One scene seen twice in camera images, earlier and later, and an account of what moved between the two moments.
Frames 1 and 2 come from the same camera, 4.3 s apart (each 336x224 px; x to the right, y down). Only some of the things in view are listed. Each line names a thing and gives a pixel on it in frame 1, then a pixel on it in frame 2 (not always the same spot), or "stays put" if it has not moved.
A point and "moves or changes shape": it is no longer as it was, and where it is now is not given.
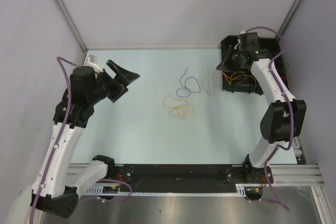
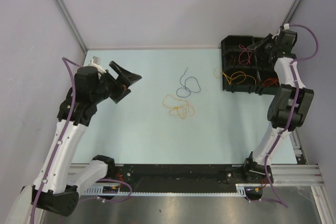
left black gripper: [122, 79] stays put
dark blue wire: [185, 87] stays put
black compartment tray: [240, 80] stays put
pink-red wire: [208, 81] moves or changes shape
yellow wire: [240, 72] stays put
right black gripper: [227, 65] to [260, 43]
